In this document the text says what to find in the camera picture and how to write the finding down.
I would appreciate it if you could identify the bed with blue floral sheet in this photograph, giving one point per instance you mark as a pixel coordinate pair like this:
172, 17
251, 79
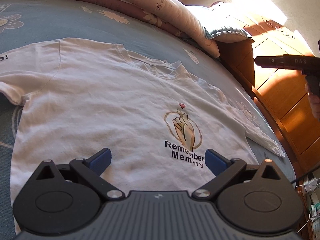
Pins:
62, 22

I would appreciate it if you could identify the wooden nightstand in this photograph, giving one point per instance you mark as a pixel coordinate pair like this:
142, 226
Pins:
311, 205

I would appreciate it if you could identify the pink floral quilt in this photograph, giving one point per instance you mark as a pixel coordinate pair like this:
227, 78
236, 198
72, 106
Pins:
150, 7

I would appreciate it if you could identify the white long-sleeve printed shirt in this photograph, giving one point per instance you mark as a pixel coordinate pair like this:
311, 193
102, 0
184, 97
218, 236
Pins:
100, 105

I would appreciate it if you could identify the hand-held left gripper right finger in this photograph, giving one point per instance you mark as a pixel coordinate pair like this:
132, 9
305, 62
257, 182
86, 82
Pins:
215, 162

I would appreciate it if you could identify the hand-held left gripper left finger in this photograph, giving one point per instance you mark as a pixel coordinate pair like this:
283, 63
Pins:
101, 160

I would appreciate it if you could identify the person's right hand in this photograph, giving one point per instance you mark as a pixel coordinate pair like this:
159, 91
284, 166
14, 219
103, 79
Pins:
315, 105

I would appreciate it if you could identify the cream pillow with teal fringe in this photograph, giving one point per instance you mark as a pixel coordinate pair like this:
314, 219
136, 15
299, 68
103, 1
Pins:
225, 32

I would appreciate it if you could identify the wooden headboard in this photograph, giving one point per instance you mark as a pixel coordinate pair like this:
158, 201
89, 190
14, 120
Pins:
287, 100

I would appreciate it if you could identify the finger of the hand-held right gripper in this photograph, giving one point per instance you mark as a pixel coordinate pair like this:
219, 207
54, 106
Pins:
270, 61

